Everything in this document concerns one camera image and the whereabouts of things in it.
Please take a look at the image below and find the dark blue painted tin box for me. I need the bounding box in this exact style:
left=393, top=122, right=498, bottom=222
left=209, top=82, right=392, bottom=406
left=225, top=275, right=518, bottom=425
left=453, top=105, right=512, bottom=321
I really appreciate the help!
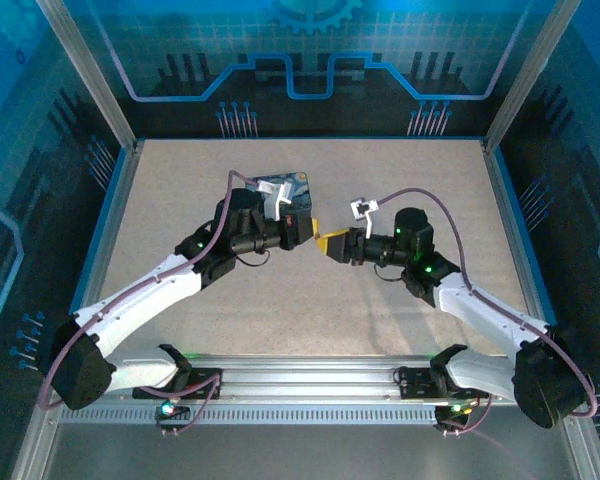
left=247, top=171, right=315, bottom=222

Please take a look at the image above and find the small circuit board with LED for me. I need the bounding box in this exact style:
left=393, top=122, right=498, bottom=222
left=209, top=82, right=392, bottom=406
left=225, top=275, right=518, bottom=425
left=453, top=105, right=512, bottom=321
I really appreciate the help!
left=154, top=401, right=191, bottom=422
left=434, top=398, right=477, bottom=422

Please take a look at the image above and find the aluminium mounting rail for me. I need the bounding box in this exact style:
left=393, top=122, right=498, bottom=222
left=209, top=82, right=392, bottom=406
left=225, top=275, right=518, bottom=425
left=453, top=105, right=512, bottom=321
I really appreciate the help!
left=104, top=352, right=524, bottom=402

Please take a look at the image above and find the aluminium side frame rail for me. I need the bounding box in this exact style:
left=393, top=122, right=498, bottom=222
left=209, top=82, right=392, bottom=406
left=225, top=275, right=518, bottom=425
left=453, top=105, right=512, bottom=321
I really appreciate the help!
left=9, top=139, right=147, bottom=480
left=481, top=139, right=600, bottom=480

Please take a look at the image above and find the grey slotted cable duct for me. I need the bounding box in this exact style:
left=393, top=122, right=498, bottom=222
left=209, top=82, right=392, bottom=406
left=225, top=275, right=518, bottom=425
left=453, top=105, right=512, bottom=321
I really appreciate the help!
left=59, top=405, right=454, bottom=427

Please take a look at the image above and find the aluminium frame post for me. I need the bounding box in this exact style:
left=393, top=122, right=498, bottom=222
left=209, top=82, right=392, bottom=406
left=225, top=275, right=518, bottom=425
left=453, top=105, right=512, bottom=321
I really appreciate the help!
left=33, top=0, right=142, bottom=152
left=481, top=0, right=582, bottom=152

